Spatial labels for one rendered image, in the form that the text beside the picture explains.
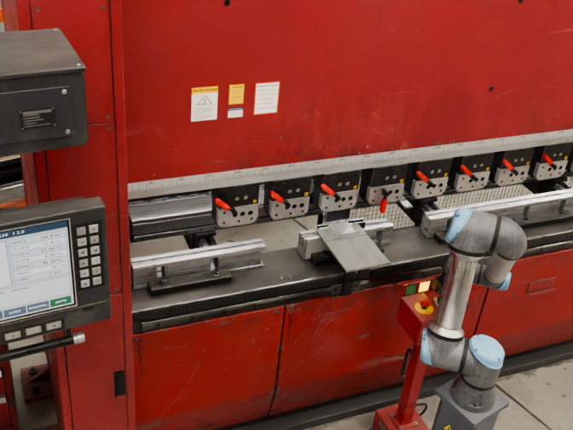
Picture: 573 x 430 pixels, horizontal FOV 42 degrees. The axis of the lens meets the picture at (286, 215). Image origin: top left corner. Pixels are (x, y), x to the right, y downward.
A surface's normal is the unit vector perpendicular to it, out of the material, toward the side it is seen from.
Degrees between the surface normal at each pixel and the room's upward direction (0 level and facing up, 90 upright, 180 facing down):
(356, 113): 90
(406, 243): 0
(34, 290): 90
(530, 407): 0
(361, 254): 0
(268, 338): 90
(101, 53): 90
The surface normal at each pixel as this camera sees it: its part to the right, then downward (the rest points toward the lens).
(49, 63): 0.09, -0.83
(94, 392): 0.37, 0.54
